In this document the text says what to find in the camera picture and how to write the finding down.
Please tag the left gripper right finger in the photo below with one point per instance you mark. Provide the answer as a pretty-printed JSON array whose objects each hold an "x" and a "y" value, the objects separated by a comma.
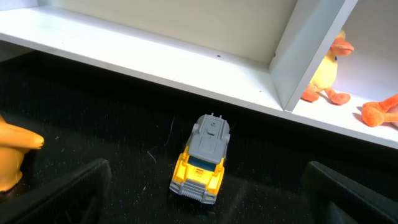
[{"x": 348, "y": 199}]

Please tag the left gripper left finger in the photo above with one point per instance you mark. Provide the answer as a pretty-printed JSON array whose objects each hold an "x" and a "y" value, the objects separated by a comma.
[{"x": 62, "y": 199}]

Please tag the yellow rubber duck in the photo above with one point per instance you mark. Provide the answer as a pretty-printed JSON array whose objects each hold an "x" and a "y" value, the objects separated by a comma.
[{"x": 12, "y": 146}]

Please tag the grey and yellow toy truck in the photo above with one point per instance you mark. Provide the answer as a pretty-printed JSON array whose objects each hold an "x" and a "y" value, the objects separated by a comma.
[{"x": 205, "y": 146}]

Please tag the white plush duck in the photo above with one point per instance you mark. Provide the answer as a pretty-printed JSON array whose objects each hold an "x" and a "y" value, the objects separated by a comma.
[{"x": 374, "y": 113}]

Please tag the yellow plush duck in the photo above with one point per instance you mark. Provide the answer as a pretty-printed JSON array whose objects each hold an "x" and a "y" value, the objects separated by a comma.
[{"x": 326, "y": 73}]

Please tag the white shelf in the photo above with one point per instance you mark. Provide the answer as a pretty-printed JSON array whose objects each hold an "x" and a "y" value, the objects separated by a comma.
[{"x": 155, "y": 59}]

